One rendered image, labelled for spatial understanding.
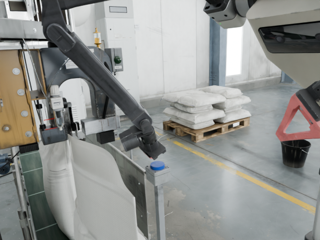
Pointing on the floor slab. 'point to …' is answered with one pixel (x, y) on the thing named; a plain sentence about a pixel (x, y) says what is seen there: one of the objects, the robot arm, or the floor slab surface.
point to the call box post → (158, 190)
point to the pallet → (180, 131)
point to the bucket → (295, 152)
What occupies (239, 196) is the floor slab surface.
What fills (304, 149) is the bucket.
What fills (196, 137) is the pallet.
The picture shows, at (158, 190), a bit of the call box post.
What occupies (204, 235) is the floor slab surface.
